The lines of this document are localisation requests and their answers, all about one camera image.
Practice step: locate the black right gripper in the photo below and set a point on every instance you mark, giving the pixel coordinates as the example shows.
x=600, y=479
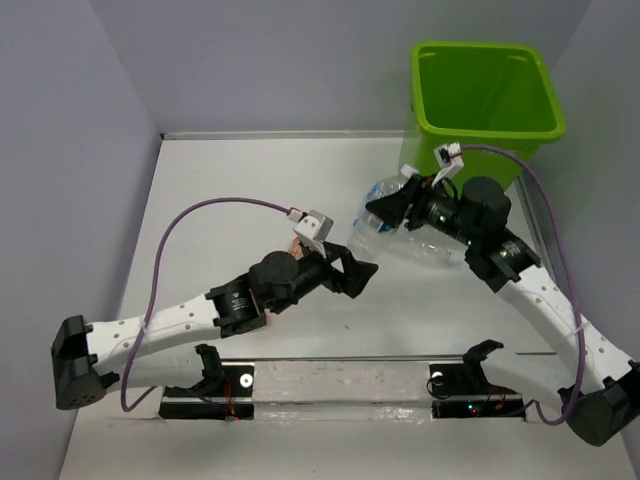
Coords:
x=411, y=201

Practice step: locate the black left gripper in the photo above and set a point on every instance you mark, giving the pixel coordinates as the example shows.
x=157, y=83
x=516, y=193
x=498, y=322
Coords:
x=354, y=277

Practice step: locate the small clear bottle blue label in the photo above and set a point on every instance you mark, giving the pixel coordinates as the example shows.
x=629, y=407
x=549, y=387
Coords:
x=369, y=221

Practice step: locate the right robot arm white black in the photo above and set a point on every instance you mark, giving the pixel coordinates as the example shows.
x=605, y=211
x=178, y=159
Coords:
x=592, y=384

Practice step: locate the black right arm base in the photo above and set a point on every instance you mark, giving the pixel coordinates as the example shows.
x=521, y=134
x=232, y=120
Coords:
x=460, y=390

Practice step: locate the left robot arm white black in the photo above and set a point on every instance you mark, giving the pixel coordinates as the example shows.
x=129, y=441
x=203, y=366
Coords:
x=173, y=347

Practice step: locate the green plastic bin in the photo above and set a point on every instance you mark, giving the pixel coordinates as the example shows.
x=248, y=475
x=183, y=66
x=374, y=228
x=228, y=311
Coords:
x=479, y=94

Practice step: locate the large clear crushed bottle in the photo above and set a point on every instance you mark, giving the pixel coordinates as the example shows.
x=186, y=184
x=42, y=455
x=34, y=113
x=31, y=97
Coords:
x=425, y=246

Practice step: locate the tall orange label bottle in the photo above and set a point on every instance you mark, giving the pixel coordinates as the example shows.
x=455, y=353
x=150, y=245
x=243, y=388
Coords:
x=296, y=249

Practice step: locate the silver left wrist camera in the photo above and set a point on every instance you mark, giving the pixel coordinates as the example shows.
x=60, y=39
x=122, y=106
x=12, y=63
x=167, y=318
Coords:
x=312, y=229

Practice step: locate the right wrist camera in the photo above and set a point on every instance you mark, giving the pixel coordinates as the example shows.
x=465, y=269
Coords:
x=450, y=161

